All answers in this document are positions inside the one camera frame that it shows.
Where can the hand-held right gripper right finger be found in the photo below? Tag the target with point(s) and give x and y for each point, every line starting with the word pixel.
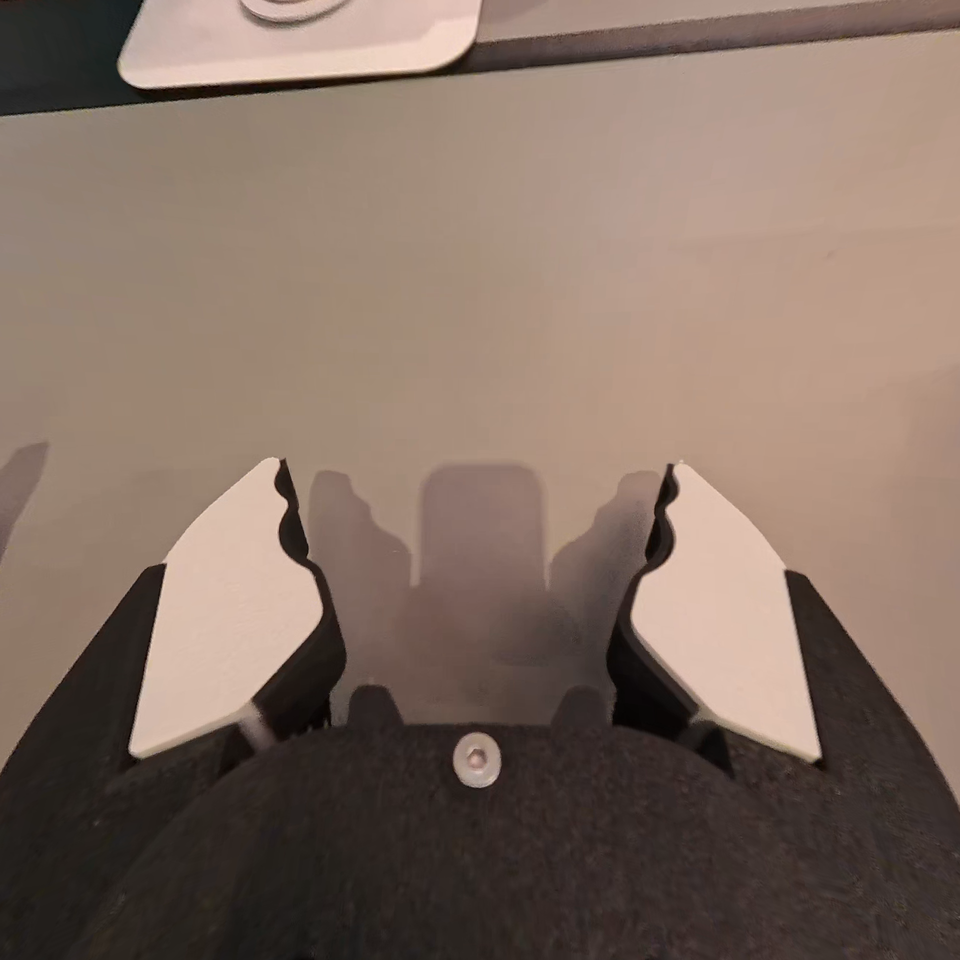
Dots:
pixel 727 615

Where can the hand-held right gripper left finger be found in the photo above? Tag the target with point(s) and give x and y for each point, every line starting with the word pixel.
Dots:
pixel 225 615

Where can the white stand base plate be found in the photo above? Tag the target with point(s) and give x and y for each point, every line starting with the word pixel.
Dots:
pixel 337 45

